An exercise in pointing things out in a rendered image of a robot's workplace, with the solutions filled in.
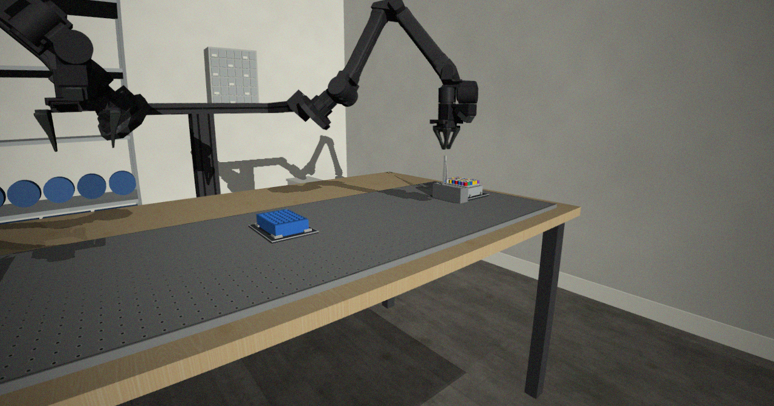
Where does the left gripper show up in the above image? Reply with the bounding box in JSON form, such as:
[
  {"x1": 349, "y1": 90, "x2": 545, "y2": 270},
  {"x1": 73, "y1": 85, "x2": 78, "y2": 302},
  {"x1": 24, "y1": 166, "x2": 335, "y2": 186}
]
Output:
[{"x1": 430, "y1": 102, "x2": 463, "y2": 149}]

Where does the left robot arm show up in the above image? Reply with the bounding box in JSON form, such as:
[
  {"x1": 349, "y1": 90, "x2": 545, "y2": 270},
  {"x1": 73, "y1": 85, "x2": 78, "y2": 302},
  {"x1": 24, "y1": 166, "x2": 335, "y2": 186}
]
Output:
[{"x1": 303, "y1": 0, "x2": 478, "y2": 125}]

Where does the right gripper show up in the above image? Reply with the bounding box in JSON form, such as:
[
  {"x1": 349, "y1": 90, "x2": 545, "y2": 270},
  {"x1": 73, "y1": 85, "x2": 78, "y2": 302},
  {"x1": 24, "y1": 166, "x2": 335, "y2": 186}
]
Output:
[{"x1": 34, "y1": 97, "x2": 122, "y2": 152}]

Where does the blue tube carrier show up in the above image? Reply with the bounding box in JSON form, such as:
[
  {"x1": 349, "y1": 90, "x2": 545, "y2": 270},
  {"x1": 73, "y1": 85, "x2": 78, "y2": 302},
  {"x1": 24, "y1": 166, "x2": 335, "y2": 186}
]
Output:
[{"x1": 256, "y1": 209, "x2": 309, "y2": 237}]

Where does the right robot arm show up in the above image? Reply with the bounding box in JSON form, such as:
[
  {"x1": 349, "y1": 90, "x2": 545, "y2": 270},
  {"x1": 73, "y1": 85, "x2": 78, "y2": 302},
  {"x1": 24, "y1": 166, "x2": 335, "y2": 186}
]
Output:
[{"x1": 0, "y1": 0, "x2": 141, "y2": 126}]

